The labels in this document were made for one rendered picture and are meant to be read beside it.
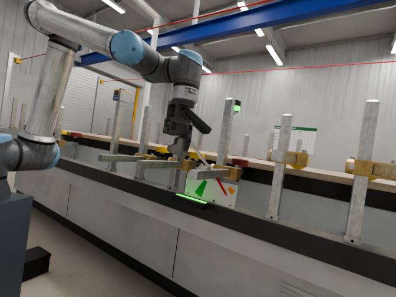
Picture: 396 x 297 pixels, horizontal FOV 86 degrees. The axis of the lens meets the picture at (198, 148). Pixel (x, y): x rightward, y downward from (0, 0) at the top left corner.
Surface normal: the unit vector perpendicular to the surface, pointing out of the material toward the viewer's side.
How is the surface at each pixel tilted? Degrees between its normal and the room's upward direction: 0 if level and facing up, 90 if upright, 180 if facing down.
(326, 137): 90
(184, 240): 90
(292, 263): 90
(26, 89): 90
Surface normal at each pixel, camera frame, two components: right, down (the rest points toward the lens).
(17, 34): 0.81, 0.12
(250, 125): -0.58, -0.07
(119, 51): -0.32, 0.00
